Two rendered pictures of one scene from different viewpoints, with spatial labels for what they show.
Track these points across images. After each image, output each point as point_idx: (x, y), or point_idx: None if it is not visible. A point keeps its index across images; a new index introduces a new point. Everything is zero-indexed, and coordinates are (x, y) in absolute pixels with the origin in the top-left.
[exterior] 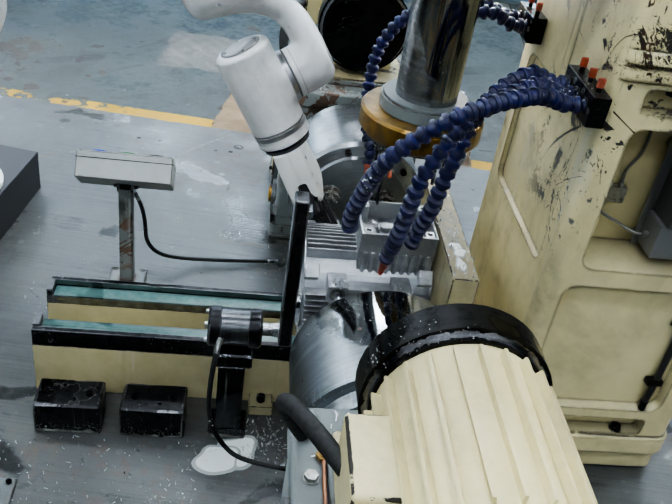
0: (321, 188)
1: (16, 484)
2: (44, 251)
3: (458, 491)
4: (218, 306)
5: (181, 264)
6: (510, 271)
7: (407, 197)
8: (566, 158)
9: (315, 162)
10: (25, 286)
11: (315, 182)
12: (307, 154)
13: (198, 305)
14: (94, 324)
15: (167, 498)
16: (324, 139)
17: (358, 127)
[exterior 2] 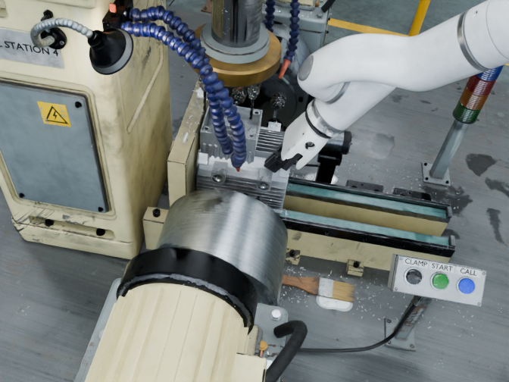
0: (287, 130)
1: (422, 180)
2: (480, 380)
3: None
4: (346, 137)
5: (355, 353)
6: (156, 107)
7: (273, 0)
8: (152, 4)
9: (292, 134)
10: (477, 331)
11: (295, 119)
12: (304, 115)
13: (348, 220)
14: (413, 210)
15: (348, 164)
16: (262, 219)
17: (227, 215)
